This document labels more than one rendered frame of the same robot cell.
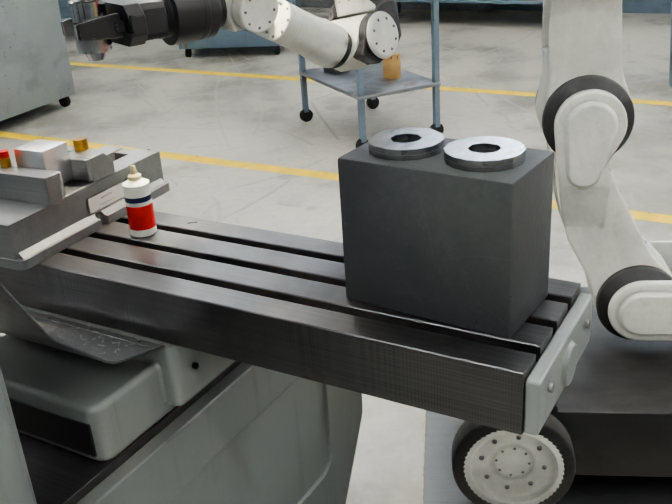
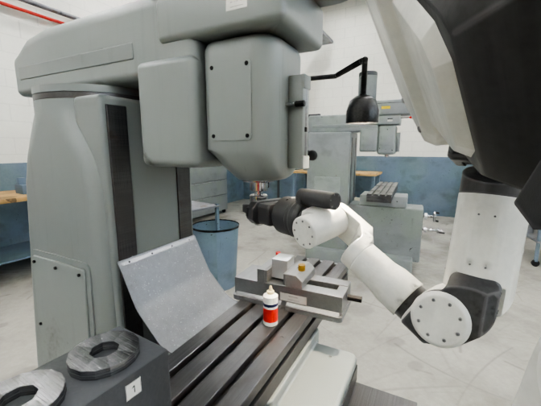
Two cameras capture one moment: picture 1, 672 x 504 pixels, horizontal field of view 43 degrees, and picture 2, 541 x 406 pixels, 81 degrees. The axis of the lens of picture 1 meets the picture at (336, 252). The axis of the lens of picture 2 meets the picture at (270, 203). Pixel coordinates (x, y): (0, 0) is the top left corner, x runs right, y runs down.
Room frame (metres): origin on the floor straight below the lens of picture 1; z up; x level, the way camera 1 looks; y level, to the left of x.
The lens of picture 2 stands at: (1.17, -0.50, 1.39)
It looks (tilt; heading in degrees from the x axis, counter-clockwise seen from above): 10 degrees down; 87
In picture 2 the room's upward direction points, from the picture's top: straight up
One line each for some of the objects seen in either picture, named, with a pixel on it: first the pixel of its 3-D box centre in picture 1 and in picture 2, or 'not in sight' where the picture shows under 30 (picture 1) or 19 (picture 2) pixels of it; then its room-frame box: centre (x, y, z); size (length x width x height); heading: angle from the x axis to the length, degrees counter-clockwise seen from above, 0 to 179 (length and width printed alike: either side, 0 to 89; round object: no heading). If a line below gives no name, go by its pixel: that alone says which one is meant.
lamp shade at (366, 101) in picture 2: not in sight; (362, 109); (1.42, 0.22, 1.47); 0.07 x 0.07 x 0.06
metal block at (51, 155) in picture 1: (43, 163); (282, 266); (1.26, 0.44, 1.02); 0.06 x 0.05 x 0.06; 62
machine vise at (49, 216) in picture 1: (64, 188); (291, 283); (1.29, 0.43, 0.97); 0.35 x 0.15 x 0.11; 152
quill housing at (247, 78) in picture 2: not in sight; (257, 114); (1.18, 0.31, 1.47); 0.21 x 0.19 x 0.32; 59
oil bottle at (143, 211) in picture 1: (138, 199); (270, 304); (1.21, 0.29, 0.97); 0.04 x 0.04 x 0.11
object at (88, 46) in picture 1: (91, 29); not in sight; (1.18, 0.31, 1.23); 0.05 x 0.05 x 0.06
